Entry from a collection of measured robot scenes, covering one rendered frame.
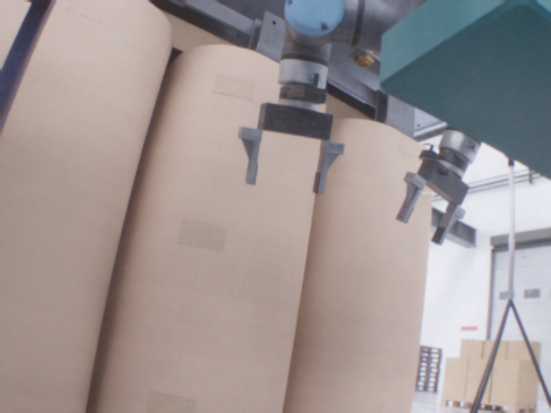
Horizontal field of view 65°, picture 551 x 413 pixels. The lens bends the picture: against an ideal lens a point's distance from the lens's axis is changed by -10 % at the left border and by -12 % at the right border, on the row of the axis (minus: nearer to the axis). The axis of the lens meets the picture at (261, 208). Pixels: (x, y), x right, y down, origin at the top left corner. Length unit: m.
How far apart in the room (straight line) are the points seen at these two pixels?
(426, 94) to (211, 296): 0.62
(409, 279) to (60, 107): 0.92
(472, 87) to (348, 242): 0.82
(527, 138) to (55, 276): 0.70
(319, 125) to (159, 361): 0.52
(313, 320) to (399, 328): 0.23
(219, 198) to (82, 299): 0.33
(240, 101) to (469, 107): 0.68
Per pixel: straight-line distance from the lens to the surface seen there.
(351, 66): 1.60
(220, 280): 0.92
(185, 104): 1.05
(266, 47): 1.18
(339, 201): 1.22
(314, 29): 0.76
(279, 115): 0.88
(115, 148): 0.90
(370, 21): 0.78
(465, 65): 0.38
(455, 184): 1.11
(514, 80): 0.40
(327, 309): 1.15
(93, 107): 0.90
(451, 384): 7.30
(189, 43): 1.20
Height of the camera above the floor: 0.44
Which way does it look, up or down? 17 degrees up
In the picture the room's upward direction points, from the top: 10 degrees clockwise
